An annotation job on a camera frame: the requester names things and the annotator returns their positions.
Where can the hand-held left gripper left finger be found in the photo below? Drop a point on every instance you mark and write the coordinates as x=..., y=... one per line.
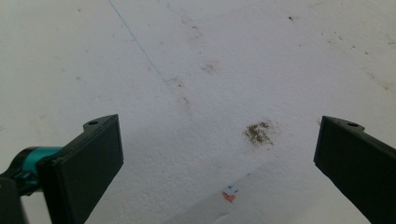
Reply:
x=84, y=168

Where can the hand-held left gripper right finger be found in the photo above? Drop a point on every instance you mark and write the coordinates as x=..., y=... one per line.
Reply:
x=358, y=161

